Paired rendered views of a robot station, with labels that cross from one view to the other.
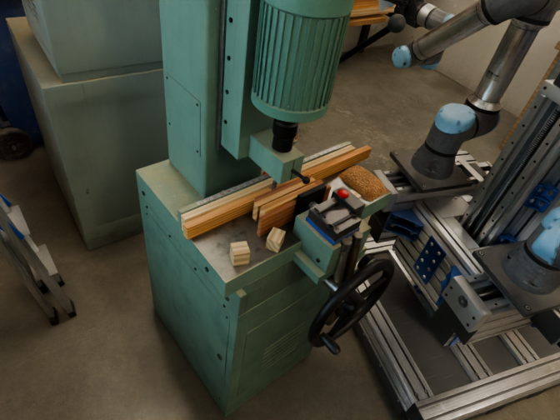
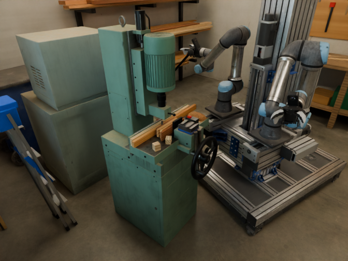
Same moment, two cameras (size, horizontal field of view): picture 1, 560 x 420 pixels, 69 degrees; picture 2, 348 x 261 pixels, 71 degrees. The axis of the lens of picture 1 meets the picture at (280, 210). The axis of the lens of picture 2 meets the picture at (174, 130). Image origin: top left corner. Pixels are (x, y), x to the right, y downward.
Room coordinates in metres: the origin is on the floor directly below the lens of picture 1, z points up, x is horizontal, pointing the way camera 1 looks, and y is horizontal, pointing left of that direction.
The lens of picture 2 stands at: (-0.59, 0.07, 1.75)
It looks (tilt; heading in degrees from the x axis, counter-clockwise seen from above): 31 degrees down; 355
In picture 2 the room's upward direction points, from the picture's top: 1 degrees counter-clockwise
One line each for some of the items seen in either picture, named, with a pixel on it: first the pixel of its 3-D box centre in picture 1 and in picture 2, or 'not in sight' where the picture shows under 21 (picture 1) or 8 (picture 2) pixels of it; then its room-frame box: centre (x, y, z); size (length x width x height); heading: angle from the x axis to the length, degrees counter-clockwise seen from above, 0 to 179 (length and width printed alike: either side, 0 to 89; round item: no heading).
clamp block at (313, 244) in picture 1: (330, 233); (188, 134); (0.74, -0.14, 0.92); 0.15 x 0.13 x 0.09; 137
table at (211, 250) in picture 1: (305, 225); (178, 135); (0.80, -0.08, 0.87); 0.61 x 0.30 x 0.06; 137
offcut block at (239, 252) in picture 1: (239, 253); (156, 146); (0.61, 0.07, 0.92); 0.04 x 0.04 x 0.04; 26
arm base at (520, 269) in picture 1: (537, 262); (271, 128); (0.83, -0.74, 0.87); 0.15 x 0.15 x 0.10
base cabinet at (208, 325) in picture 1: (235, 284); (153, 182); (0.93, 0.11, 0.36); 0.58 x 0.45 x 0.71; 47
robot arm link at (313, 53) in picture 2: not in sight; (304, 87); (0.75, -0.84, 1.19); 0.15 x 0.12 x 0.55; 53
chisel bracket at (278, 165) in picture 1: (275, 157); (159, 111); (0.86, 0.04, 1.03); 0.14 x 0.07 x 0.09; 47
